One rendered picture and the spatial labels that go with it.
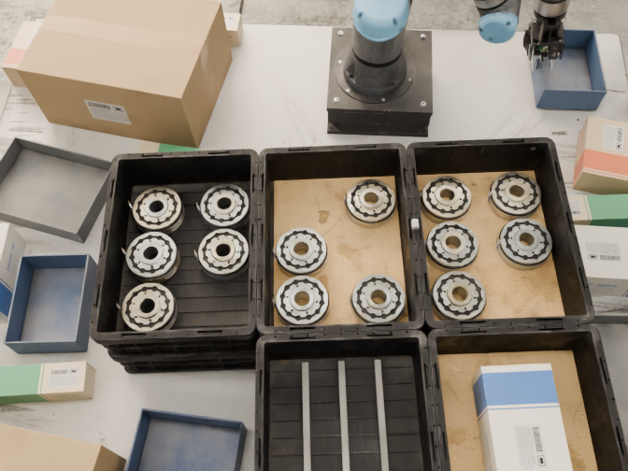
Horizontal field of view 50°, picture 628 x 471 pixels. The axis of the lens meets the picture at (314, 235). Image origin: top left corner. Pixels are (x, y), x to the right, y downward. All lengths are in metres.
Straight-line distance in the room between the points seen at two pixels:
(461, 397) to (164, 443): 0.58
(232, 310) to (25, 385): 0.44
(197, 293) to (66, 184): 0.52
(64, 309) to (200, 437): 0.42
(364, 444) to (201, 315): 0.40
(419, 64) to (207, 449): 1.00
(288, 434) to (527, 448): 0.41
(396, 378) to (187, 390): 0.44
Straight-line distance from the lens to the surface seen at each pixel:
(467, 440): 1.26
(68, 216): 1.67
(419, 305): 1.22
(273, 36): 1.89
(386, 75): 1.58
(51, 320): 1.56
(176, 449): 1.40
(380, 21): 1.47
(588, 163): 1.64
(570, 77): 1.86
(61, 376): 1.45
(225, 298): 1.34
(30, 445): 1.32
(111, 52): 1.66
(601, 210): 1.60
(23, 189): 1.75
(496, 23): 1.43
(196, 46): 1.62
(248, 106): 1.75
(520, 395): 1.21
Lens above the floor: 2.05
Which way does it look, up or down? 62 degrees down
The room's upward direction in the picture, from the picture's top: 4 degrees counter-clockwise
